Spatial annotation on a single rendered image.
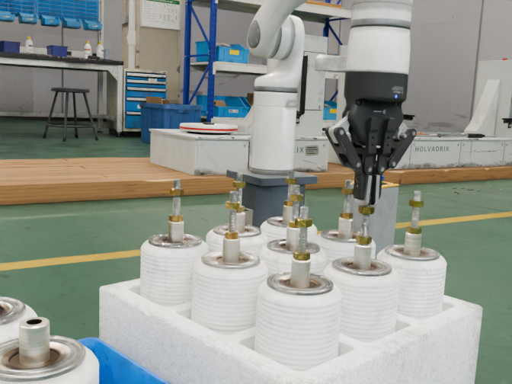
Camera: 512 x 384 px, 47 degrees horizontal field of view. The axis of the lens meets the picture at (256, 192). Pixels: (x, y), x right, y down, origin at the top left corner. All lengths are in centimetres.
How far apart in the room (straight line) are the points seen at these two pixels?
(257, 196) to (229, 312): 52
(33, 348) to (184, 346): 28
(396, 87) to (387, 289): 24
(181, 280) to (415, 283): 31
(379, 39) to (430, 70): 687
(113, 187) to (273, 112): 147
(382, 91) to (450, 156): 325
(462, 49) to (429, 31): 56
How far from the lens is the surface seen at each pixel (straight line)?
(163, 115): 524
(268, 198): 121
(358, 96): 71
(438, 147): 385
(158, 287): 82
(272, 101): 122
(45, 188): 251
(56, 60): 602
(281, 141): 122
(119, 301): 84
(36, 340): 48
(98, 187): 257
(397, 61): 71
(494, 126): 454
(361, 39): 71
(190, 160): 284
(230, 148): 289
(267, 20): 120
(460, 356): 89
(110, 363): 84
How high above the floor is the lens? 46
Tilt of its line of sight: 9 degrees down
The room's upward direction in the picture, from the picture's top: 3 degrees clockwise
